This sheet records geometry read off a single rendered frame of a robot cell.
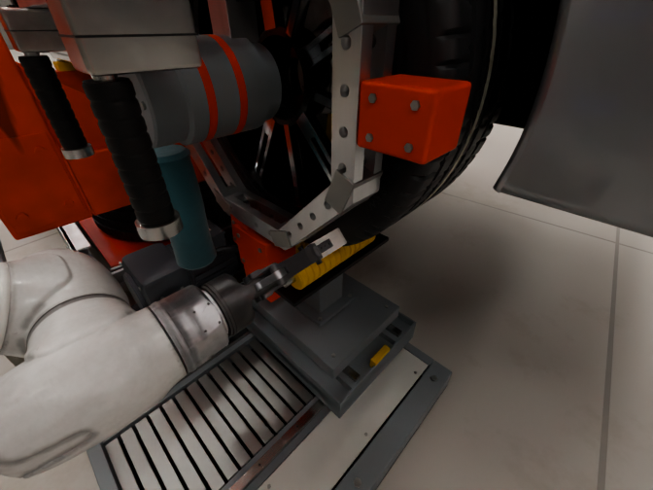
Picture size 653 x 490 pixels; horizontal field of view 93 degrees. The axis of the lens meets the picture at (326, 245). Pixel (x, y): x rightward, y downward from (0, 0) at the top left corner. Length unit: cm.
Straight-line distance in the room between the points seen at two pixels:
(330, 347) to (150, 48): 74
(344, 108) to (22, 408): 40
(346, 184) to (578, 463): 99
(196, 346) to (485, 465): 86
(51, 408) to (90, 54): 28
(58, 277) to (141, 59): 26
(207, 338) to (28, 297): 19
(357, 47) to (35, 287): 42
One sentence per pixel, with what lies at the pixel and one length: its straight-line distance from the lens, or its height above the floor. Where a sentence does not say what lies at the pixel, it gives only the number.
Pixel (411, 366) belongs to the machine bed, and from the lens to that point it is 105.
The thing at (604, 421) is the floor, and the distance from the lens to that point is 130.
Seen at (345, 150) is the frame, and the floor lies 81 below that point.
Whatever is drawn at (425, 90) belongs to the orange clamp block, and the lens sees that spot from 32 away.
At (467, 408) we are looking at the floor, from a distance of 112.
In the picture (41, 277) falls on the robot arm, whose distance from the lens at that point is 47.
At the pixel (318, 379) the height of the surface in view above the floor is 15.
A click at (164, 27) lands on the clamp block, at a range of 33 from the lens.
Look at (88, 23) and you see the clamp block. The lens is 31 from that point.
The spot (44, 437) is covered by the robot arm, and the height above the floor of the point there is 66.
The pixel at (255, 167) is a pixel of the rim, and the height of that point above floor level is 65.
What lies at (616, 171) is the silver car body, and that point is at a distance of 46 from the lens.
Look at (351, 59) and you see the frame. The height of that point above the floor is 90.
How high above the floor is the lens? 93
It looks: 36 degrees down
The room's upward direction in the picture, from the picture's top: straight up
